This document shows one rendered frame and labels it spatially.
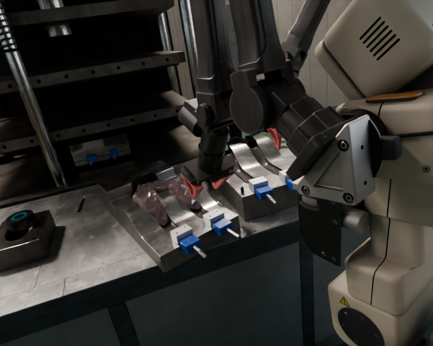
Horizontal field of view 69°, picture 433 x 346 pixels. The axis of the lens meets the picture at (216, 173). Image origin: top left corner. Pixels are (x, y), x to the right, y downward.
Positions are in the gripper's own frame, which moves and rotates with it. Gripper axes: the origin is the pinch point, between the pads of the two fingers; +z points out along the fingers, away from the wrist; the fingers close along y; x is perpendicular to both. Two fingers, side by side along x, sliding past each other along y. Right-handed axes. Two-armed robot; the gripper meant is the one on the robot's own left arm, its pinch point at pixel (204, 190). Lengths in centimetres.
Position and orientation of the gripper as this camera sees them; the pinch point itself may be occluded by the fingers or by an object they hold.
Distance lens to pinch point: 79.7
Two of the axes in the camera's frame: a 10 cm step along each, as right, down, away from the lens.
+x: 6.1, 6.2, -4.9
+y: -7.8, 3.5, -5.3
